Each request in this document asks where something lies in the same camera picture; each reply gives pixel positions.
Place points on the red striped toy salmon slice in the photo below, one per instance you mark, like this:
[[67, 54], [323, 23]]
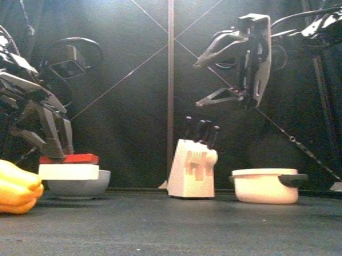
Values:
[[71, 158]]

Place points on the white toy rice block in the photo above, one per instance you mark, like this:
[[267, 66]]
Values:
[[68, 171]]

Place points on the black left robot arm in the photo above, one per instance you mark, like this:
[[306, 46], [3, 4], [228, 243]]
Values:
[[15, 60]]

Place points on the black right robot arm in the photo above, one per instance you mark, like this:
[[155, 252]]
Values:
[[325, 30]]

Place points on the grey bowl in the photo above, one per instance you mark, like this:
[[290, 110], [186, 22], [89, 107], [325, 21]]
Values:
[[80, 188]]

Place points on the yellow toy bell pepper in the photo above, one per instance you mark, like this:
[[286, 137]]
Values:
[[17, 190]]

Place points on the white toy knife block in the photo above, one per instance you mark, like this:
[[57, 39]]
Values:
[[188, 180]]

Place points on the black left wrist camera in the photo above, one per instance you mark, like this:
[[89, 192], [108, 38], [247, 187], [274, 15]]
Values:
[[67, 68]]

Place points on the vertical metal frame pole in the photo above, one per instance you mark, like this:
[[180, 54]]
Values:
[[170, 83]]

